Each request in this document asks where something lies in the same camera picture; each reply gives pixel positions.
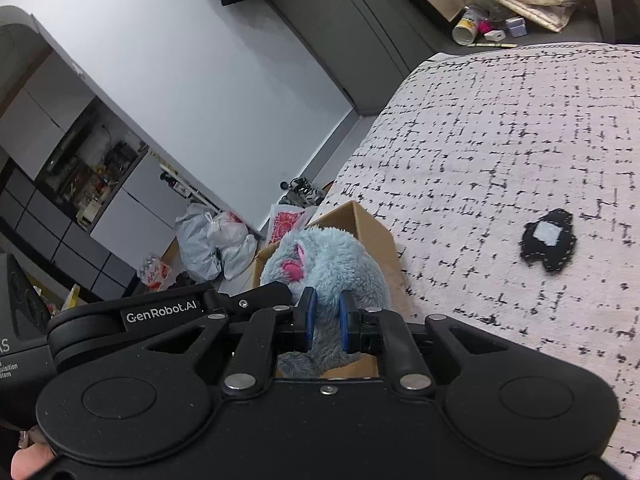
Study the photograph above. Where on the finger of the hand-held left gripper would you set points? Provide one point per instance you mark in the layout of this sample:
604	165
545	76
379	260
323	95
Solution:
165	316

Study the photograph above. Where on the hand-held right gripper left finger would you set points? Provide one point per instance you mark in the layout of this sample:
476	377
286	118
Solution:
307	317

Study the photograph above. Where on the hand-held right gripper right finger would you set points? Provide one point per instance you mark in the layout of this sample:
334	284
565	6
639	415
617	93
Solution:
346	325

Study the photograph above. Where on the blue grey fluffy plush toy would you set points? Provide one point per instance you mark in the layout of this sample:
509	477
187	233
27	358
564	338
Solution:
335	265

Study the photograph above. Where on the brown cardboard box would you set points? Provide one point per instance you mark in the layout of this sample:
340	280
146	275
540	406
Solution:
370	240

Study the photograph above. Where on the person's left hand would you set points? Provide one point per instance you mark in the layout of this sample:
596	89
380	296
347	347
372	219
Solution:
25	460

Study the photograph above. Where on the pack of water bottles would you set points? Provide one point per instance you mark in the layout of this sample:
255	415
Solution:
155	272

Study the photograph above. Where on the grey blue garbage bag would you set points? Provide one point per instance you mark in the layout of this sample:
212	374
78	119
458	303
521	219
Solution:
195	245

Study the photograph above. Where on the red patterned bag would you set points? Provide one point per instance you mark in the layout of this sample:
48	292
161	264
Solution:
287	222

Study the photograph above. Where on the white tied garbage bag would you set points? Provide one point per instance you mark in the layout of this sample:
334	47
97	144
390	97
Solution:
237	245

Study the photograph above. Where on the black white sneaker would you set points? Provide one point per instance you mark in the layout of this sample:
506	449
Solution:
306	192

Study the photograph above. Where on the black cloth piece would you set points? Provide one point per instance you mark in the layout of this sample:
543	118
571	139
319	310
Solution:
547	242

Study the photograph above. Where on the white black patterned bed cover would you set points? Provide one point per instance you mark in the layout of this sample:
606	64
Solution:
500	160

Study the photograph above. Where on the grey door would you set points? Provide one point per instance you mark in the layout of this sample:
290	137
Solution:
360	35

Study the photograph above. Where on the yellow pen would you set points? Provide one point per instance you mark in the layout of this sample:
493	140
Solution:
492	45

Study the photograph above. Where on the white paper cup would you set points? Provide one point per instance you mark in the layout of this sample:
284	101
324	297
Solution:
467	27

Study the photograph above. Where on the small white box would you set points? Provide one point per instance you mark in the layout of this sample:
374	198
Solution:
495	35

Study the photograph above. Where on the pink small toy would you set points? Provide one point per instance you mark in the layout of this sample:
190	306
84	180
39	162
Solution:
484	25

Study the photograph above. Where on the small lilac box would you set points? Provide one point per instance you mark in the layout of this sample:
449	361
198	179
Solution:
516	26

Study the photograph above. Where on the grey white wall cabinet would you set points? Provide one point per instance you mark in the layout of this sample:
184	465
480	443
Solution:
75	160

